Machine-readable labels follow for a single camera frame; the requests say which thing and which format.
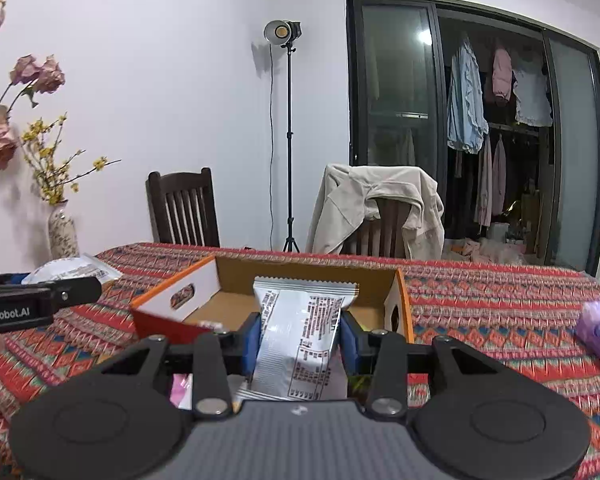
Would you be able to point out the red patterned tablecloth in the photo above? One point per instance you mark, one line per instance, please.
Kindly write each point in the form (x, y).
(480, 300)

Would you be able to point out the mauve hanging garment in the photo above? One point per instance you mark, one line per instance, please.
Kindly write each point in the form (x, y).
(500, 175)

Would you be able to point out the black-framed sliding glass door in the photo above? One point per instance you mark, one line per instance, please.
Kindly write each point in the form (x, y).
(395, 85)

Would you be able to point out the floral ceramic vase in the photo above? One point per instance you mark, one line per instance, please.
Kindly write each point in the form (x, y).
(62, 232)

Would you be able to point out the pink artificial roses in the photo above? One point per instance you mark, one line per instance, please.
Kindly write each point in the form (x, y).
(47, 75)

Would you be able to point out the pink hanging garment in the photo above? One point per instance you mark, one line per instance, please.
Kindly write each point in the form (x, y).
(501, 77)

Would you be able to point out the jacket-draped wooden chair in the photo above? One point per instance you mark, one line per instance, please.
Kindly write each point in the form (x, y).
(380, 230)

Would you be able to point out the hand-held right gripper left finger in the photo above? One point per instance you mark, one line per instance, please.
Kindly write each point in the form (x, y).
(254, 345)

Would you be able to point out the studio light on tripod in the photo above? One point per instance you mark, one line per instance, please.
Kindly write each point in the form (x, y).
(282, 31)

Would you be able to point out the yellow flower branches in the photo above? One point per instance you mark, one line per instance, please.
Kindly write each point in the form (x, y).
(55, 192)

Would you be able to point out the pink floor cloth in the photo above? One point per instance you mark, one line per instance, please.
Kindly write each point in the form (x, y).
(467, 249)

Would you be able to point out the light blue hanging shirt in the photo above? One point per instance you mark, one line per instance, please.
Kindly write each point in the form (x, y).
(465, 105)

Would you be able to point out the orange-edged cardboard box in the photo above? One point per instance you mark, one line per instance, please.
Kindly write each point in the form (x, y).
(230, 305)

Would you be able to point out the silver snack packet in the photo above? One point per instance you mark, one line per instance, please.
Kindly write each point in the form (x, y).
(300, 340)

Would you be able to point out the white plastic wrapper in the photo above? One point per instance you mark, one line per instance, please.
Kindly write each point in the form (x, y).
(75, 267)

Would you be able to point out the beige jacket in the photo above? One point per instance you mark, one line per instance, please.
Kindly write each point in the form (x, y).
(340, 200)

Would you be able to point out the dark wooden chair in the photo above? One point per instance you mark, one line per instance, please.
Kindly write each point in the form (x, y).
(180, 180)

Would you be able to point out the white hanging blouse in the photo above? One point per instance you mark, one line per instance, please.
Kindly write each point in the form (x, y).
(532, 100)

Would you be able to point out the white fluffy floor pile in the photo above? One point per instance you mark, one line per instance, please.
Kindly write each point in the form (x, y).
(500, 251)

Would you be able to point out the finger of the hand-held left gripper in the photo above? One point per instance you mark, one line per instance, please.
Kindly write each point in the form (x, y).
(75, 291)

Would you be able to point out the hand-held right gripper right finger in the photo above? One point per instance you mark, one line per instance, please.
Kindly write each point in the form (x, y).
(349, 347)

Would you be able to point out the small pink packet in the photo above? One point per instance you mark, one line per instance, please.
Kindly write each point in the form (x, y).
(182, 390)

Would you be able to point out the beige hanging garment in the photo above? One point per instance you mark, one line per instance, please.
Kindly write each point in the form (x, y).
(483, 180)

